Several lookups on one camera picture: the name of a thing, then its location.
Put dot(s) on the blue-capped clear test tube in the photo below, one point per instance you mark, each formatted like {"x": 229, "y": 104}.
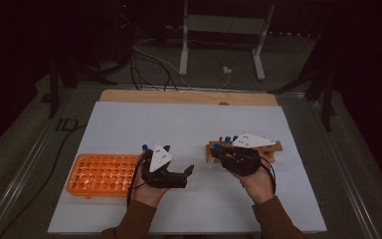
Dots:
{"x": 144, "y": 146}
{"x": 228, "y": 139}
{"x": 235, "y": 137}
{"x": 216, "y": 146}

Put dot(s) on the wooden test tube rack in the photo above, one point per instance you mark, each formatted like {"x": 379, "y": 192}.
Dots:
{"x": 272, "y": 149}

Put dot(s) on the black tripod stand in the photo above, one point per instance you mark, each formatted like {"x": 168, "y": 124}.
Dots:
{"x": 326, "y": 106}

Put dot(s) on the person's right hand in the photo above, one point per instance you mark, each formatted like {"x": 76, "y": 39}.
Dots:
{"x": 258, "y": 186}

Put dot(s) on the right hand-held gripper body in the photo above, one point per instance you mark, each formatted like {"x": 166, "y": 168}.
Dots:
{"x": 248, "y": 141}

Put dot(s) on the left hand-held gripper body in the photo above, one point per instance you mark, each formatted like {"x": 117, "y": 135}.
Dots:
{"x": 159, "y": 157}

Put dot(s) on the dark equipment with red light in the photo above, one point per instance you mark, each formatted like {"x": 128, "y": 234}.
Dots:
{"x": 124, "y": 20}

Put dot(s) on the person's left hand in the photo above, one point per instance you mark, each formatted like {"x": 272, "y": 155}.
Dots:
{"x": 149, "y": 195}

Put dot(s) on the white table mat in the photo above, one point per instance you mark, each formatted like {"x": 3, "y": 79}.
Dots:
{"x": 179, "y": 132}

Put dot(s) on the orange plastic tube rack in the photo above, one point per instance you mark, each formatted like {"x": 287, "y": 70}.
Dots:
{"x": 102, "y": 176}

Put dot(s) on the metal frame rail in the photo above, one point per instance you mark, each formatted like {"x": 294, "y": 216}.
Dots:
{"x": 23, "y": 172}
{"x": 348, "y": 179}

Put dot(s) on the white metal stand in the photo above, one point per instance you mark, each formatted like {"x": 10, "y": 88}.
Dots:
{"x": 225, "y": 25}

